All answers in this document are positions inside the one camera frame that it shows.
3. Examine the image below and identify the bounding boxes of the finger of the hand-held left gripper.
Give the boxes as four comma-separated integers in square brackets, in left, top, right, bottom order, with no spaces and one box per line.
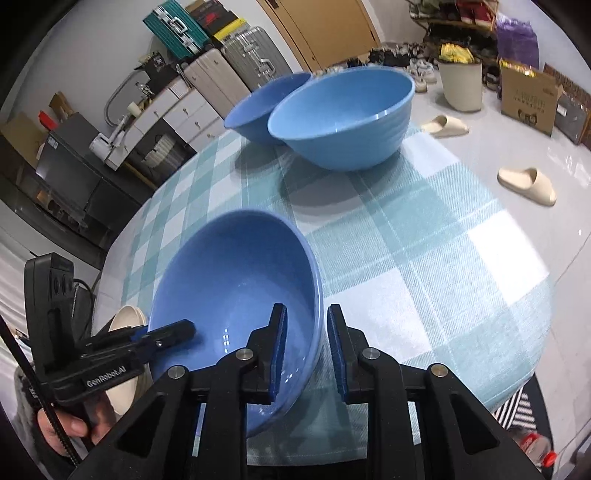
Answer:
[84,324,150,354]
[81,318,197,361]

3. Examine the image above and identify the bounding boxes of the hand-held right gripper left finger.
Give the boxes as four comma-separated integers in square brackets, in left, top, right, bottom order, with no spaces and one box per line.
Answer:
[67,303,289,480]

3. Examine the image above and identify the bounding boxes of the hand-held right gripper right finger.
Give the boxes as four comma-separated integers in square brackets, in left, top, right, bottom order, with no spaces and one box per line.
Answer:
[327,304,541,480]

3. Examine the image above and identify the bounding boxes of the cream round plate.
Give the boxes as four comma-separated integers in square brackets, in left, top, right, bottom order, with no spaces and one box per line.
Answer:
[134,308,152,402]
[107,305,147,416]

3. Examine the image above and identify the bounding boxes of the blue bowl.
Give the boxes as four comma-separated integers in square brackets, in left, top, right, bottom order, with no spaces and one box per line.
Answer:
[268,65,416,172]
[224,71,315,146]
[148,209,324,439]

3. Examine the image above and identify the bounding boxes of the person's left forearm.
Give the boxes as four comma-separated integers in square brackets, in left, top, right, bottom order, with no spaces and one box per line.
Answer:
[9,364,51,462]

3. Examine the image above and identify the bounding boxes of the person's left hand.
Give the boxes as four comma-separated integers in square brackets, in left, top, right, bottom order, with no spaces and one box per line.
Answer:
[36,397,118,460]

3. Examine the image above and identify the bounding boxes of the teal checked tablecloth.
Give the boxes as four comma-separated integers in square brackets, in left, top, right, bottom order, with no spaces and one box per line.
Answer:
[92,111,555,467]

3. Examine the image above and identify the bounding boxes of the dark glass-door cabinet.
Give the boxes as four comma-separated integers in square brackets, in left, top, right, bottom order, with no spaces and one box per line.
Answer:
[0,113,153,250]

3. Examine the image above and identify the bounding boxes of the white wicker basket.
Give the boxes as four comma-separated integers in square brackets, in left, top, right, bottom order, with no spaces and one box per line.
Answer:
[141,134,195,185]

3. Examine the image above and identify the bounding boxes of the white small appliance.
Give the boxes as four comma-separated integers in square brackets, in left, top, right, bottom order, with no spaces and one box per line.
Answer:
[89,117,130,171]

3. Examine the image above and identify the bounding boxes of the black white striped rug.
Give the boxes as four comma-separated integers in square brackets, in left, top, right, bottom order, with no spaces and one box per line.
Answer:
[494,388,555,444]

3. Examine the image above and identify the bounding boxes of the white drawer cabinet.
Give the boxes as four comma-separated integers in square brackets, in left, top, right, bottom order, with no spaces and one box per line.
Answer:
[122,76,223,155]

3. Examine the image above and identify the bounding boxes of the plastic bottle red cap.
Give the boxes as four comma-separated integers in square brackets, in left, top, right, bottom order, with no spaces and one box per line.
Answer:
[512,427,559,469]

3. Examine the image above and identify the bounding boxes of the plain cardboard box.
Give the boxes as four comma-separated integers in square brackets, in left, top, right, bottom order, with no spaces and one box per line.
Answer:
[0,92,63,167]

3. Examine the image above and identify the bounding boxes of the beige hard suitcase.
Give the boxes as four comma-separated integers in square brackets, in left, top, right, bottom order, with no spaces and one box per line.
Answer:
[178,48,252,125]

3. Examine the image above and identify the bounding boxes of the beige slipper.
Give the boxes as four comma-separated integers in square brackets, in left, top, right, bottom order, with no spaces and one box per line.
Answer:
[420,115,471,139]
[497,167,558,207]

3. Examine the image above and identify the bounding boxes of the silver hard suitcase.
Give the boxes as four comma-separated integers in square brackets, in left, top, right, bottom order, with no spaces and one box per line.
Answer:
[221,25,293,93]

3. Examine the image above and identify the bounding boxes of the cream trash bin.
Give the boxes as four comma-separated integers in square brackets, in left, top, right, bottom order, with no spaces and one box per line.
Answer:
[436,59,483,113]

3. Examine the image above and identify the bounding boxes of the row of shoes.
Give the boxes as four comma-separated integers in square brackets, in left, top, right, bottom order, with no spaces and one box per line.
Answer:
[318,41,437,93]

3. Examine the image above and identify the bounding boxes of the teal hard case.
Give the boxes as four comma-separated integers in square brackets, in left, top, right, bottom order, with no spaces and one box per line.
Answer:
[142,0,208,58]

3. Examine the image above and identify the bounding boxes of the printed cardboard box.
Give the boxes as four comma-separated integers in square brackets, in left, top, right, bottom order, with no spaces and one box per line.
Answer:
[499,62,564,137]

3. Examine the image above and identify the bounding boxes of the wooden door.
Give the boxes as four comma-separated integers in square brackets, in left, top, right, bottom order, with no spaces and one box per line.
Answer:
[256,0,382,75]

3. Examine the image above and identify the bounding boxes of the yellow plastic bag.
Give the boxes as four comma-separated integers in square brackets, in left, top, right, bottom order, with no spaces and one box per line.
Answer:
[438,42,476,64]

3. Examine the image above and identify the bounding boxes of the grey padded bag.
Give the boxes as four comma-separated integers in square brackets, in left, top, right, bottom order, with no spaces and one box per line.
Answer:
[554,90,591,148]

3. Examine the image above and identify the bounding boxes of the shoe rack with shoes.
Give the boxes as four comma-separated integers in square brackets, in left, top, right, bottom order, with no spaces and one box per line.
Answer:
[409,0,513,88]

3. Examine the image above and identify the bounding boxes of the purple plastic bag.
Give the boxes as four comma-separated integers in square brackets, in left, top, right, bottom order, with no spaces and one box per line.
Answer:
[496,14,540,70]

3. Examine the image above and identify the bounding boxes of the black cable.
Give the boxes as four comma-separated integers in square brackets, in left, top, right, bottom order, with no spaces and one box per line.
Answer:
[69,277,99,333]

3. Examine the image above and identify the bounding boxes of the black ribbed strap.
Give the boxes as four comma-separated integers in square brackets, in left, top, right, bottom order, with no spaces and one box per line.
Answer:
[0,314,81,467]

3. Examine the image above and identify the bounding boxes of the grey flexible hose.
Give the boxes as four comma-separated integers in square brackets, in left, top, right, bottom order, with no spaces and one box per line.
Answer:
[104,69,153,127]

